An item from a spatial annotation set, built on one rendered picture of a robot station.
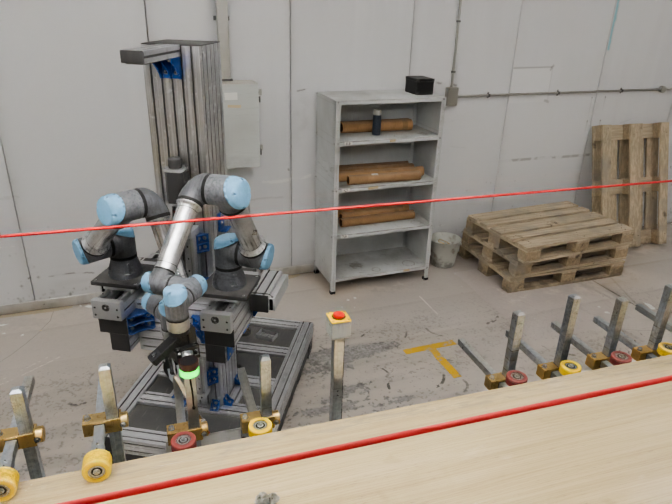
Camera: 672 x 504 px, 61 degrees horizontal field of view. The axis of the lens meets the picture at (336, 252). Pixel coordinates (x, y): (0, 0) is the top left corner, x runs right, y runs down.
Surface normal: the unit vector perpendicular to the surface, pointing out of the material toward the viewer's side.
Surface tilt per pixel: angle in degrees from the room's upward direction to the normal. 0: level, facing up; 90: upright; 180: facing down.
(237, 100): 90
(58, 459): 0
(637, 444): 0
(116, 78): 90
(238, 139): 90
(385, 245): 90
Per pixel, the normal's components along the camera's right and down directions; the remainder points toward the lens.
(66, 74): 0.35, 0.39
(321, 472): 0.03, -0.91
